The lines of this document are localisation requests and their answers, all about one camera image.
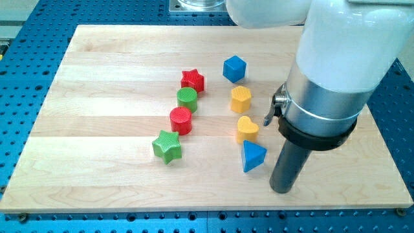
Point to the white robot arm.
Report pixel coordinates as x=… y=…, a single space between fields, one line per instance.
x=345 y=49

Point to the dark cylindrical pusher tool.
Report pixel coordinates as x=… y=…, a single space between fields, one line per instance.
x=289 y=165

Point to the green cylinder block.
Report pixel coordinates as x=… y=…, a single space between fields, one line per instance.
x=187 y=97

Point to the red star block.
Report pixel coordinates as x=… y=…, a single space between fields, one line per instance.
x=193 y=79

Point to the blue cube block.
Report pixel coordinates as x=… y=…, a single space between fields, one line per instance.
x=234 y=69

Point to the yellow heart block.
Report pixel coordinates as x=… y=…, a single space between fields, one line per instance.
x=246 y=130

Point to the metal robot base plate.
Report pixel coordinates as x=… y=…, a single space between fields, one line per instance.
x=184 y=6

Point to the wooden board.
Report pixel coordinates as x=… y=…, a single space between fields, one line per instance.
x=90 y=149

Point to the blue triangle block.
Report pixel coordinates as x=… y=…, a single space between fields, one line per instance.
x=252 y=155

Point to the yellow hexagon block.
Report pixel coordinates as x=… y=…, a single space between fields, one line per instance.
x=241 y=99

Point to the red cylinder block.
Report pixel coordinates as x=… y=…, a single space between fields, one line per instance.
x=181 y=120

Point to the green star block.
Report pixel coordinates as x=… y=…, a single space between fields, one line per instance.
x=167 y=146

